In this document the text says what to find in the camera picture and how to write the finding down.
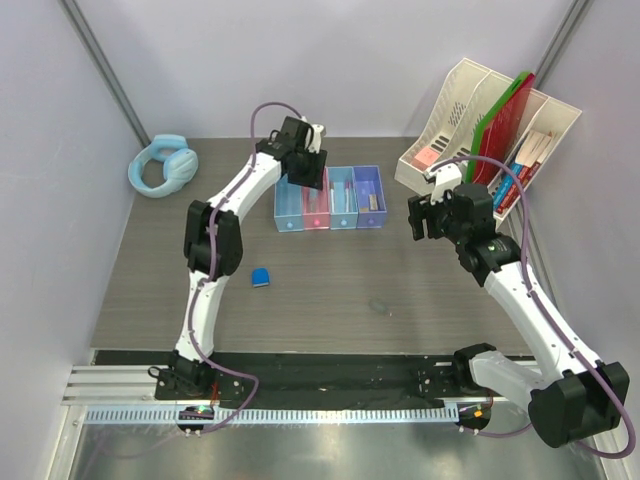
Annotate teal blue drawer box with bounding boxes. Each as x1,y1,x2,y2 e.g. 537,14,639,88
328,166,358,230

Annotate light blue drawer box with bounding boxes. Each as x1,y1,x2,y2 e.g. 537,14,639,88
274,175,304,233

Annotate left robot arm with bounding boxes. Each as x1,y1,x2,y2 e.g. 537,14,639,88
148,116,327,400

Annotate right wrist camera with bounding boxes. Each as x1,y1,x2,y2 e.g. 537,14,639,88
424,164,462,205

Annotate red perforated board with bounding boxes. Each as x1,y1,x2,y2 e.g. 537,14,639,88
471,71,535,162

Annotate books in rack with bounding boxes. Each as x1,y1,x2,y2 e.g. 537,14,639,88
493,130,555,215

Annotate blue capped white marker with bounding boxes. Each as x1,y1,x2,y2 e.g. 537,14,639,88
308,189,319,213

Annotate green board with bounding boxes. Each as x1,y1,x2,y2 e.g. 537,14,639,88
471,71,535,161

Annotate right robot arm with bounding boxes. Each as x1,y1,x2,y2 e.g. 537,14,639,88
408,184,630,448

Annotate slotted cable duct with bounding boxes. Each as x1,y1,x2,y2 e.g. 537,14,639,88
84,404,459,426

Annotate magenta capped white pen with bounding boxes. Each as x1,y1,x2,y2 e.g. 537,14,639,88
344,180,351,213

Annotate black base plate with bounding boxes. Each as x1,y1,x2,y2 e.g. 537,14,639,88
96,350,488,410

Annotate pink notepad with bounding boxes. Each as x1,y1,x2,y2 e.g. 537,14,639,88
411,146,440,172

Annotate purple drawer box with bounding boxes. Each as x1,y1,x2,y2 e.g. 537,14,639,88
353,165,387,229

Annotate light blue headphones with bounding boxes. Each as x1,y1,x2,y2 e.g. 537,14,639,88
128,134,199,199

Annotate pink drawer box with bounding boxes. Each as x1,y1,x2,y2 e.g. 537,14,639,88
302,187,330,230

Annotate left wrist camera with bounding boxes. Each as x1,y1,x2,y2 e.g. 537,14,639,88
305,124,326,153

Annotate blue pencil sharpener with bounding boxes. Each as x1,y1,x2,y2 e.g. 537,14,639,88
251,267,271,288

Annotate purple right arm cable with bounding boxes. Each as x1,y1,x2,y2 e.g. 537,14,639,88
424,154,636,459

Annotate brown capped white pen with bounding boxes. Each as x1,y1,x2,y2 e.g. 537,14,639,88
330,182,337,214

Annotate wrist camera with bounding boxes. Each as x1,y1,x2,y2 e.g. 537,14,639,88
424,164,462,205
305,124,326,153

